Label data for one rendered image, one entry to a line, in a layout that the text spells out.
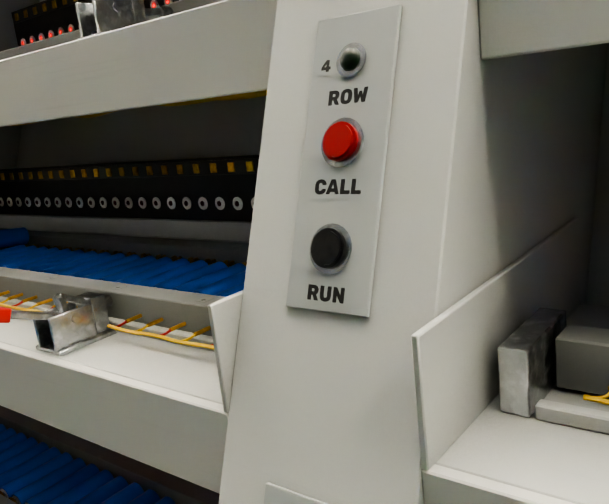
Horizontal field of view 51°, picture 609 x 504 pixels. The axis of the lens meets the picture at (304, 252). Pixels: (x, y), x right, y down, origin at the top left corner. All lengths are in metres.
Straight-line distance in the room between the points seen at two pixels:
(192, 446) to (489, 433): 0.14
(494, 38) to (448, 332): 0.11
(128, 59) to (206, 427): 0.21
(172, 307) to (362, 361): 0.17
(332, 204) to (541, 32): 0.10
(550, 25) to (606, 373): 0.13
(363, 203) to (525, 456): 0.11
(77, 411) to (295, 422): 0.17
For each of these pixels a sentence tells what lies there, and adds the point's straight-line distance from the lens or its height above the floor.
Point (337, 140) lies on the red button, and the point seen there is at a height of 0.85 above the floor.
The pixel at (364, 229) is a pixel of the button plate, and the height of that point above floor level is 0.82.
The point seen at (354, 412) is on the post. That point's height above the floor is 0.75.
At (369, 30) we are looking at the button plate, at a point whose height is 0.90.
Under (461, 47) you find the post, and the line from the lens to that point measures 0.25.
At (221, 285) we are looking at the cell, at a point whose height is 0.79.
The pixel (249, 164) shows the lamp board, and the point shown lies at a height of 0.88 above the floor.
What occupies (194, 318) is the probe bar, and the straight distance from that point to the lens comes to 0.37.
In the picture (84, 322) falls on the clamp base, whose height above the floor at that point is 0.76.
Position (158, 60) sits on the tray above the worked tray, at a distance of 0.38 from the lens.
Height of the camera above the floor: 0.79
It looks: 3 degrees up
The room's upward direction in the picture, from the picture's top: 6 degrees clockwise
